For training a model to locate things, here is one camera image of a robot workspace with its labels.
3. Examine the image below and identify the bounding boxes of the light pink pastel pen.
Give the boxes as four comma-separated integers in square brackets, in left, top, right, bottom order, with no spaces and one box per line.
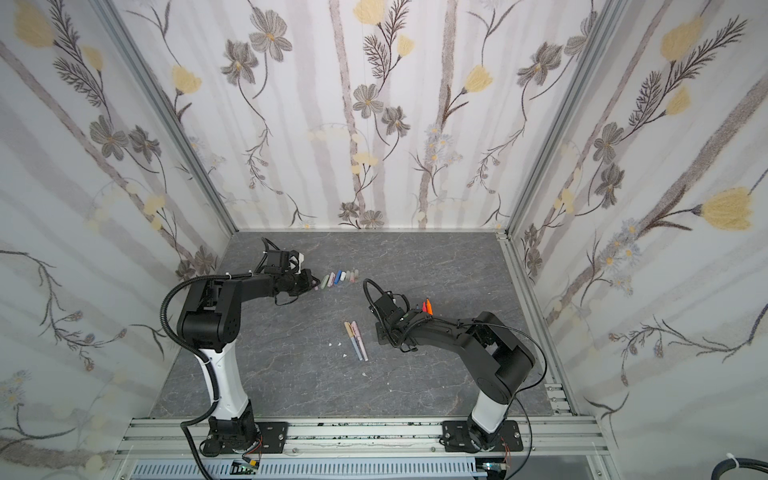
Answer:
[351,321,369,362]

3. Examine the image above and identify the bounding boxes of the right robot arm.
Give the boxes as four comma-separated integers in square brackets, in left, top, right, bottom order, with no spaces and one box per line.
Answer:
[365,291,536,453]

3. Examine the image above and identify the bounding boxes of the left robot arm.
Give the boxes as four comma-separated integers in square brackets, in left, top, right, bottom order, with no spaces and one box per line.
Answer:
[176,242,318,457]

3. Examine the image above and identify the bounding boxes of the yellow capped blue pen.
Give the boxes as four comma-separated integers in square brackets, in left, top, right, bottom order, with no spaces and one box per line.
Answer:
[344,321,363,361]

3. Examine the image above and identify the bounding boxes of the right green circuit board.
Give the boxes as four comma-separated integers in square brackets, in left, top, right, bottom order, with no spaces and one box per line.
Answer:
[477,461,509,479]

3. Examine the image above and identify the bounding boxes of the green circuit board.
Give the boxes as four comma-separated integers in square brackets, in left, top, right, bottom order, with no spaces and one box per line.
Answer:
[477,461,509,479]
[230,461,258,475]

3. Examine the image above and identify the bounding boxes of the left green circuit board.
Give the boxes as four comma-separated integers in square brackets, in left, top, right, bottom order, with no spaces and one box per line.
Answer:
[230,461,258,475]

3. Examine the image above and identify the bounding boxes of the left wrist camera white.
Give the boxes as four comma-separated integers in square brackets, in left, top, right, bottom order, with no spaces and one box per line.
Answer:
[288,252,305,274]

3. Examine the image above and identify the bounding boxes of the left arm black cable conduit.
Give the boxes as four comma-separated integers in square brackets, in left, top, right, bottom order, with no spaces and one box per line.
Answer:
[158,272,259,480]

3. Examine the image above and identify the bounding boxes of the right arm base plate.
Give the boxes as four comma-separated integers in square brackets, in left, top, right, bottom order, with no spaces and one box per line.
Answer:
[439,420,524,454]

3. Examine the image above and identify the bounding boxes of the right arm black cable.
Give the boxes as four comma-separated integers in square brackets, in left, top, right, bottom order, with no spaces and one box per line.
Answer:
[467,320,548,480]

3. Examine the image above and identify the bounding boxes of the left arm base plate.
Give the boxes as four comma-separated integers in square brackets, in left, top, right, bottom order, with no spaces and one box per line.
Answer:
[203,421,289,456]

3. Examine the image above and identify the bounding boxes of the aluminium frame rail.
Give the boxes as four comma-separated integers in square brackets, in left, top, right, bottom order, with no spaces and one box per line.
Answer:
[115,416,609,459]

